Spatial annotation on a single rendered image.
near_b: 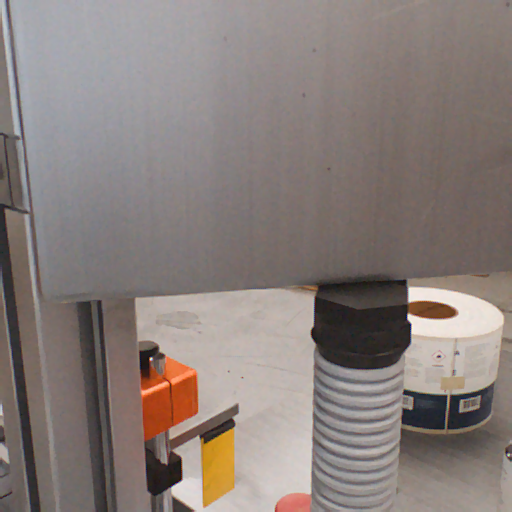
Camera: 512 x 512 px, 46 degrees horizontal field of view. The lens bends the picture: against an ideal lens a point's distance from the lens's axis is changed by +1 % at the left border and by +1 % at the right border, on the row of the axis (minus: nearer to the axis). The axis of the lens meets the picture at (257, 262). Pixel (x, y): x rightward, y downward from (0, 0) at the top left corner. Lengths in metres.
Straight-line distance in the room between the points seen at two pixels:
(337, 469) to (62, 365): 0.11
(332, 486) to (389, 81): 0.14
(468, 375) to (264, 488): 0.31
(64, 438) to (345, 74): 0.18
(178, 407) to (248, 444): 0.51
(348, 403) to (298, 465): 0.61
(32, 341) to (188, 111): 0.11
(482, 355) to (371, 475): 0.67
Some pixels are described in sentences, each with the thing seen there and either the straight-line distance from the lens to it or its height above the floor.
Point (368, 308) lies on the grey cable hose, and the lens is 0.19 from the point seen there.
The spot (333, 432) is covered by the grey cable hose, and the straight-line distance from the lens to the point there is 0.22.
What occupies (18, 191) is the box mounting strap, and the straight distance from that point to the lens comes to 0.23.
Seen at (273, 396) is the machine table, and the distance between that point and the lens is 1.07.
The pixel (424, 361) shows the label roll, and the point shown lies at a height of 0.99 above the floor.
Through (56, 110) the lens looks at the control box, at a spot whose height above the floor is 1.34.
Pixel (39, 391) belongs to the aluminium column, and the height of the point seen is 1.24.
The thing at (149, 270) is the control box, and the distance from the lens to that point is 0.19.
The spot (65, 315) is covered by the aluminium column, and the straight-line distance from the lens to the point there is 0.25.
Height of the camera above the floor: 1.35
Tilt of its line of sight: 17 degrees down
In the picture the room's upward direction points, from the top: straight up
